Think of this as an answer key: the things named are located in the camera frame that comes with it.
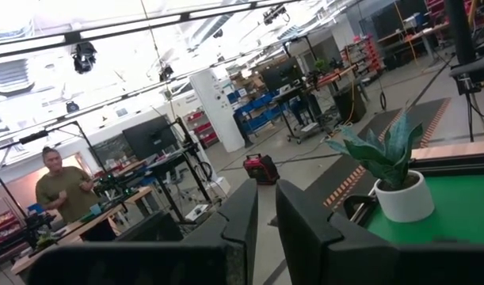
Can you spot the red bin rack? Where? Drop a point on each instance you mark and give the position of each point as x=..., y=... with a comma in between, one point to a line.
x=202, y=128
x=368, y=55

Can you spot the black tower case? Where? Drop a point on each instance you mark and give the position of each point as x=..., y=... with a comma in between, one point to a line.
x=348, y=105

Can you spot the wooden workbench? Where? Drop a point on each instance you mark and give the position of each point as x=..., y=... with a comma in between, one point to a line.
x=79, y=227

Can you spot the green table mat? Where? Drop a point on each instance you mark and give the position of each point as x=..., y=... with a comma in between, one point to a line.
x=455, y=206

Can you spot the black floor mat orange stripes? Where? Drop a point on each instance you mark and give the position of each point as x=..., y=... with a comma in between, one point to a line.
x=344, y=174

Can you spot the succulent in white pot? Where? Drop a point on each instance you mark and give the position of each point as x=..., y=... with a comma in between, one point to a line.
x=404, y=198

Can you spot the person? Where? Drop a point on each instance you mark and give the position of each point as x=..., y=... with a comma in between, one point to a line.
x=63, y=190

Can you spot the black overhead camera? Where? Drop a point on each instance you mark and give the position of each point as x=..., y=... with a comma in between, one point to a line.
x=84, y=57

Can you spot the black computer monitor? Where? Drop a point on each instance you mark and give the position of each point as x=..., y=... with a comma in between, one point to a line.
x=281, y=73
x=150, y=136

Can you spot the white column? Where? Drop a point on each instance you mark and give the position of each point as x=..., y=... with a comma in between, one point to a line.
x=218, y=111

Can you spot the black aluminium rig frame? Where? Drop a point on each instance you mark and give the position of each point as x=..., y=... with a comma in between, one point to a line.
x=443, y=162

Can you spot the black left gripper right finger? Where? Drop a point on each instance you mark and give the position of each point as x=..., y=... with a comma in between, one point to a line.
x=305, y=237

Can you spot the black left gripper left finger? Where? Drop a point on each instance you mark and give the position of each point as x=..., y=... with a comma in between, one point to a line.
x=233, y=237

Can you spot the red portable generator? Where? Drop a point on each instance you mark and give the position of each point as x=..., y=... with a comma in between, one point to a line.
x=261, y=170

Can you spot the blue storage bins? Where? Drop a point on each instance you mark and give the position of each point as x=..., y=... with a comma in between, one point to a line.
x=257, y=112

